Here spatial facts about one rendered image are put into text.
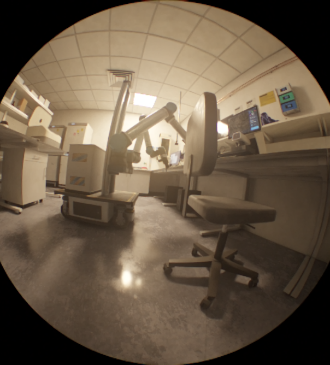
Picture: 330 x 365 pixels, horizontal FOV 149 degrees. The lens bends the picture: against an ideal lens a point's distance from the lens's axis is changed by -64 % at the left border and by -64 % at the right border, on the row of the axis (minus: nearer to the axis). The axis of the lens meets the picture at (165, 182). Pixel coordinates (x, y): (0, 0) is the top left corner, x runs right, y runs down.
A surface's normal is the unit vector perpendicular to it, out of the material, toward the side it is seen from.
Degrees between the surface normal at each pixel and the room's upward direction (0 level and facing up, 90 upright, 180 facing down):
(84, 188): 90
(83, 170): 90
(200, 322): 0
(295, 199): 90
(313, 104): 90
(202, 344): 0
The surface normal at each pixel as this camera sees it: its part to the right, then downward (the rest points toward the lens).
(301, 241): -0.95, -0.09
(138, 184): 0.29, 0.06
